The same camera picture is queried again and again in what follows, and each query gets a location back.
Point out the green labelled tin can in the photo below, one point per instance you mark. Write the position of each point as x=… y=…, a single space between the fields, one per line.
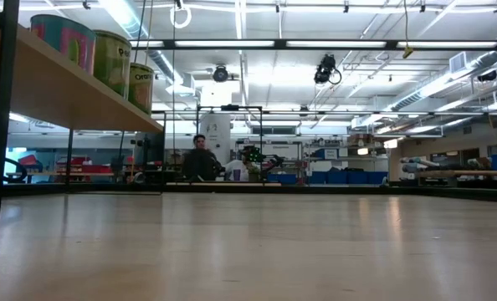
x=112 y=62
x=141 y=88

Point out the orange can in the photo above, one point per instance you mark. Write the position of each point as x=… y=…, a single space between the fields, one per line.
x=64 y=42

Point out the small black robot arm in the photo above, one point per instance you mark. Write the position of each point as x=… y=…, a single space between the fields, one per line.
x=254 y=155

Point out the white column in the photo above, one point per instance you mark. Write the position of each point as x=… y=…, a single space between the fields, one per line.
x=217 y=129

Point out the blue storage bin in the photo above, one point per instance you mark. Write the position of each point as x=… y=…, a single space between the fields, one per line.
x=378 y=177
x=357 y=177
x=282 y=179
x=336 y=177
x=317 y=177

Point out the person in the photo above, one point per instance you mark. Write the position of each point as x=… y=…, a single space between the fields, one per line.
x=200 y=165

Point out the blue box with white label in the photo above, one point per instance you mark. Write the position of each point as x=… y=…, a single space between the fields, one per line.
x=320 y=154

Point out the black round ceiling fixture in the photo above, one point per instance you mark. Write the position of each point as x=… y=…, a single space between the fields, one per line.
x=220 y=74

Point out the grey cabinet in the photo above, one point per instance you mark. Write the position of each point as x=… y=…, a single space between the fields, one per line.
x=152 y=146

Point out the black beam with light bars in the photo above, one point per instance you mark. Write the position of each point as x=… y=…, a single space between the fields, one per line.
x=280 y=44

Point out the long thin black beam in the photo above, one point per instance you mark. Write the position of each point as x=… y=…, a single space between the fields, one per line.
x=357 y=113

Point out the red storage bin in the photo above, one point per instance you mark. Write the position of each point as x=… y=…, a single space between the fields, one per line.
x=95 y=169
x=73 y=161

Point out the yellow hanging tag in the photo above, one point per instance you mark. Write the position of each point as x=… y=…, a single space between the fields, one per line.
x=408 y=52

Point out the bright ceiling light strip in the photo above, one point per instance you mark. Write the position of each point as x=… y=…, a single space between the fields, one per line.
x=119 y=12

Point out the wooden workbench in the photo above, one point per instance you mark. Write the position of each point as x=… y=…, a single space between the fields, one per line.
x=474 y=173

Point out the white air vent grille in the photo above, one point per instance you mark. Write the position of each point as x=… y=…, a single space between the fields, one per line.
x=457 y=62

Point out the black ceiling device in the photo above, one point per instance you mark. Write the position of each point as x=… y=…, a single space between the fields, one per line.
x=488 y=76

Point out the black aluminium table frame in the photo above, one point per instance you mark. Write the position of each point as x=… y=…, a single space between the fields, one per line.
x=315 y=189

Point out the black hanging camera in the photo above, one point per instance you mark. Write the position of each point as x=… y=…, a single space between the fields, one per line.
x=324 y=69

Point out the silver spiral air duct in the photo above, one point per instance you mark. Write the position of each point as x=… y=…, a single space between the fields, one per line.
x=160 y=62

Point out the long silver air duct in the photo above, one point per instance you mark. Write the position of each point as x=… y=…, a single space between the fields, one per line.
x=441 y=85

